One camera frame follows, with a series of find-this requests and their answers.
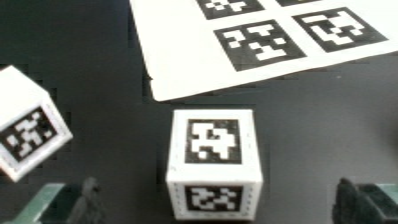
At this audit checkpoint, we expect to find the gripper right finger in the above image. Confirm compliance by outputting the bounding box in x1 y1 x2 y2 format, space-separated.
332 178 398 224

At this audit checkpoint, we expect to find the small white tagged cube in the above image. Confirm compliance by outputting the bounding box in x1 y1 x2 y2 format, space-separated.
0 66 72 182

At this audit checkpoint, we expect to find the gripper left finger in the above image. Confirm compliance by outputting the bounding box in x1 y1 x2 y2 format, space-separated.
10 177 106 224

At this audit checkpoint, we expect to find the white flat tagged base plate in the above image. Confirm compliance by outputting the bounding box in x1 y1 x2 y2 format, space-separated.
129 0 398 101

